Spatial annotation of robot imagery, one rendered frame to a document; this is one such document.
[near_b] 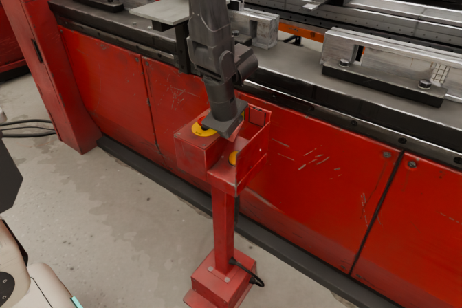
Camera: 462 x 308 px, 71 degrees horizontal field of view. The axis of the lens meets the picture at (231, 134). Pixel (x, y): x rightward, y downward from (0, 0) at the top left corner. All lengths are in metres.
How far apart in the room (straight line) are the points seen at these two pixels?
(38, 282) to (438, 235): 1.21
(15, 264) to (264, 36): 0.86
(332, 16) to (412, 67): 0.41
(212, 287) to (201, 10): 1.02
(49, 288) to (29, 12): 1.15
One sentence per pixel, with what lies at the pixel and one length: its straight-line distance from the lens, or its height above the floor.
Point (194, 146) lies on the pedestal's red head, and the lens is 0.82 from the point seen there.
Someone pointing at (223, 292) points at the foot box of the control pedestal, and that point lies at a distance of 1.31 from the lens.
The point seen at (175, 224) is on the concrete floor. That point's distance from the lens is 1.63.
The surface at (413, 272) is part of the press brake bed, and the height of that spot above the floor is 0.36.
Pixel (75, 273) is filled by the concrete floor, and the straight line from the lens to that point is 1.61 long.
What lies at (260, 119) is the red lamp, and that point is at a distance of 0.84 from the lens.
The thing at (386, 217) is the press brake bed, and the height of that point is 0.53.
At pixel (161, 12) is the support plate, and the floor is 1.00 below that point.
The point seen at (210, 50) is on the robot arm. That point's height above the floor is 1.07.
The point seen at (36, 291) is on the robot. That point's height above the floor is 0.28.
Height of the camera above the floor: 1.29
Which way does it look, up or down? 38 degrees down
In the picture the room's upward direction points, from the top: straight up
